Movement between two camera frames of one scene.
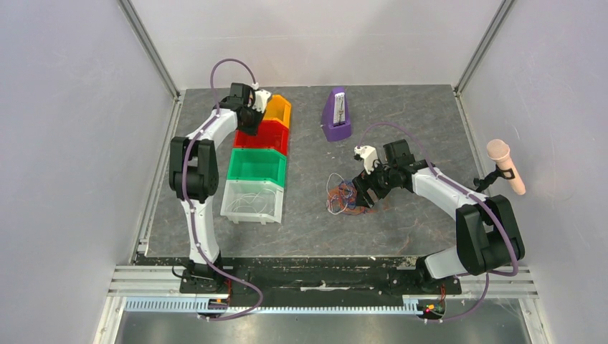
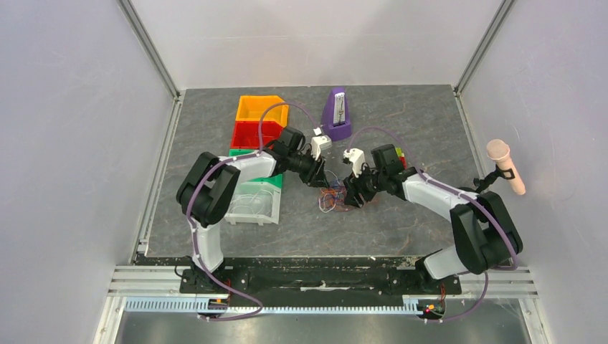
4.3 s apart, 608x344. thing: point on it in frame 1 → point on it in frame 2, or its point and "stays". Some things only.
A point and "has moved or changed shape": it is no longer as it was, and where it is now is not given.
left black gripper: (252, 131) → (315, 177)
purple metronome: (336, 125) stays
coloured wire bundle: (342, 196) has moved or changed shape
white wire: (262, 201) stays
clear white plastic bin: (252, 201) stays
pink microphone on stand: (500, 149) stays
